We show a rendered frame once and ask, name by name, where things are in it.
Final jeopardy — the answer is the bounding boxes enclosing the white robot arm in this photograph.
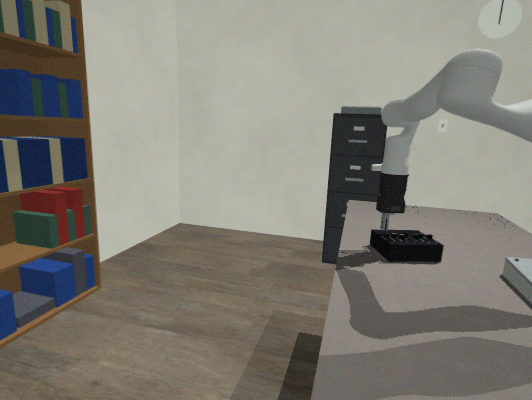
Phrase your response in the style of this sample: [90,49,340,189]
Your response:
[381,49,532,158]

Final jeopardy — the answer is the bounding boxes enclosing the black lighting desk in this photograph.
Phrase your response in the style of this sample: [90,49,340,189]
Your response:
[370,230,444,262]

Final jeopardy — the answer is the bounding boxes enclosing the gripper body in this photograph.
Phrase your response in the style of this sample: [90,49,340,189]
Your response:
[371,156,409,213]

